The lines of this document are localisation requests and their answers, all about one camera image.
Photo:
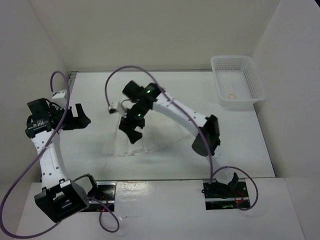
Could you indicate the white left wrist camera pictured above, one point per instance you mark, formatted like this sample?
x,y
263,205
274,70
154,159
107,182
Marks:
x,y
61,95

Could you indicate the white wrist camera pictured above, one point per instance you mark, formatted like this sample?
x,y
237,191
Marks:
x,y
118,108
61,95

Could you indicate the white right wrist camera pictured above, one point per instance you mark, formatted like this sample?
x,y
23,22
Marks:
x,y
118,108

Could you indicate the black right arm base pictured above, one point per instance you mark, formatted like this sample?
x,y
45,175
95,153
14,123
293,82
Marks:
x,y
217,196

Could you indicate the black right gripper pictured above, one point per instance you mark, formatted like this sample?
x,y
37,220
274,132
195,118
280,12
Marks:
x,y
125,126

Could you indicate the white plastic basket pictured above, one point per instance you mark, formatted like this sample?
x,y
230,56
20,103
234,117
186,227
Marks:
x,y
237,81

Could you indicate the white pleated skirt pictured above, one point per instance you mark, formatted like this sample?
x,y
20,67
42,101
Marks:
x,y
159,132

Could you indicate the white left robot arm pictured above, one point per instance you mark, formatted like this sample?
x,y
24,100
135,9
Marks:
x,y
60,196

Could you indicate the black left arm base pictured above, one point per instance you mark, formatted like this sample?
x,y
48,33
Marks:
x,y
106,194

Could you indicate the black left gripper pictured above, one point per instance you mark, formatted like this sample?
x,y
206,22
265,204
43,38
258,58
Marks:
x,y
80,122

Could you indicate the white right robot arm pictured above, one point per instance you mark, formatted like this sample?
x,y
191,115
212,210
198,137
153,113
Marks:
x,y
205,129

